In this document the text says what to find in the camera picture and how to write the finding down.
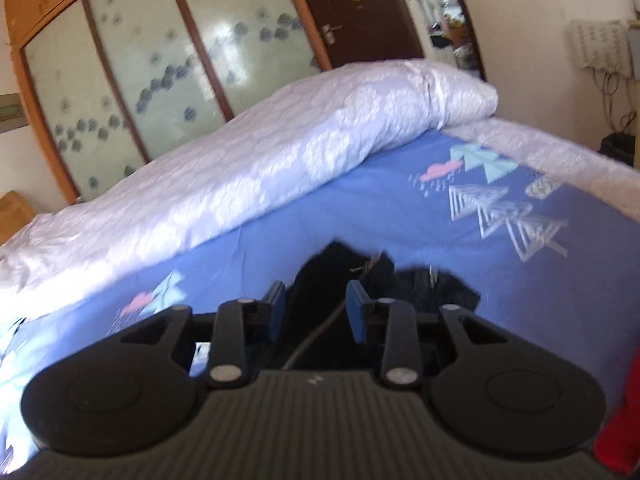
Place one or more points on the wooden wardrobe with glass doors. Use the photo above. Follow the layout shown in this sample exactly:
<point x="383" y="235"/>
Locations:
<point x="150" y="60"/>

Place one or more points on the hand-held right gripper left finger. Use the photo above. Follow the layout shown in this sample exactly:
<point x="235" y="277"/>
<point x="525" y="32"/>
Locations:
<point x="276" y="310"/>

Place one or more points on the wooden headboard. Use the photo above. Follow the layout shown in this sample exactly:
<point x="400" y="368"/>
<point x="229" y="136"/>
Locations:
<point x="15" y="217"/>

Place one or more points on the red folded garment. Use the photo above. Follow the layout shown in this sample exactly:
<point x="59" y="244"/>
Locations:
<point x="620" y="435"/>

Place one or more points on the black pants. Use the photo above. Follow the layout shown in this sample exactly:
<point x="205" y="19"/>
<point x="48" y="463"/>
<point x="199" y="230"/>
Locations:
<point x="320" y="280"/>

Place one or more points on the dark wooden door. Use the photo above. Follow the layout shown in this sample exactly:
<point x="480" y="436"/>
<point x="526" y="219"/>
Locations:
<point x="360" y="20"/>

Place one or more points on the white quilt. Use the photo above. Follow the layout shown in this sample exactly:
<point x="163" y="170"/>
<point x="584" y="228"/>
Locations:
<point x="250" y="175"/>

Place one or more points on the white wall-mounted box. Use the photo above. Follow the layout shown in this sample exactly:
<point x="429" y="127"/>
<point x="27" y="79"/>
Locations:
<point x="600" y="47"/>

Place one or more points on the framed wall panel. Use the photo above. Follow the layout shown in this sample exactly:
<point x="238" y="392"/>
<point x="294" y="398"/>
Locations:
<point x="11" y="114"/>

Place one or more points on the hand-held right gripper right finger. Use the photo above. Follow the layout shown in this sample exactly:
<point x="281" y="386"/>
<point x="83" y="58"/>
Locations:
<point x="356" y="310"/>

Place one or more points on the blue printed bedsheet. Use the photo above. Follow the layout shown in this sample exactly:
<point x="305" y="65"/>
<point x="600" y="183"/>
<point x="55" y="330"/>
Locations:
<point x="350" y="210"/>

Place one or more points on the black box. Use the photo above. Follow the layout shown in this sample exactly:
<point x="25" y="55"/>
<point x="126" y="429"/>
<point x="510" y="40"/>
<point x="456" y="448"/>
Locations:
<point x="620" y="150"/>

